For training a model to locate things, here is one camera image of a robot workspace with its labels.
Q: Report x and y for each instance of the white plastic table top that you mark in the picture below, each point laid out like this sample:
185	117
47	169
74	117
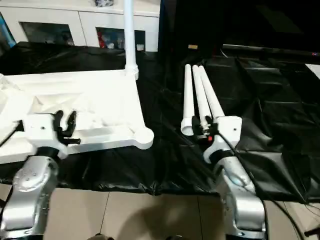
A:
87	95

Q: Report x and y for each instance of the white plastic table leg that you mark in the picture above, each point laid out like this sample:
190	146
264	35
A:
212	92
201	92
130	37
187	100

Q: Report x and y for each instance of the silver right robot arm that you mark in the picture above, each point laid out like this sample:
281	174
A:
237	175

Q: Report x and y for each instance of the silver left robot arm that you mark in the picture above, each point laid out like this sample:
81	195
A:
32	180

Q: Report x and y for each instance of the black mat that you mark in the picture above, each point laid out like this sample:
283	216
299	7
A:
175	162

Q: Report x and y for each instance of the small tan label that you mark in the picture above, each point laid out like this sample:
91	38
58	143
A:
192	46

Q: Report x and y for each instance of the small white jar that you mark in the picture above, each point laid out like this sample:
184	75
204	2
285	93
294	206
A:
140	47
110	45

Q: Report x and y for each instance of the red bottle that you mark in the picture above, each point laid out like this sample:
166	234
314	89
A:
101	40

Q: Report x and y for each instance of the black flat board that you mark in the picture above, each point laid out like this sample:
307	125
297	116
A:
270	48

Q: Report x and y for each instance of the white cabinet with glass doors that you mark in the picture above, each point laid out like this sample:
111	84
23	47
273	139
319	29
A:
75	17

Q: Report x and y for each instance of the white paper sheet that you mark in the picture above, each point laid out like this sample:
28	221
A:
313	70

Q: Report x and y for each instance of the grey black toy figure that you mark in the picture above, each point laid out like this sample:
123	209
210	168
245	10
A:
102	2

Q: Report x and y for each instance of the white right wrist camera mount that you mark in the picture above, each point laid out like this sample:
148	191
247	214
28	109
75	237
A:
230	130

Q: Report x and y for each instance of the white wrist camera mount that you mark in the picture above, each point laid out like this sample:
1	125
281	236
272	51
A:
42	130
230	130

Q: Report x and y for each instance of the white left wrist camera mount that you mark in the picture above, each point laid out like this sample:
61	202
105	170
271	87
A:
42	130

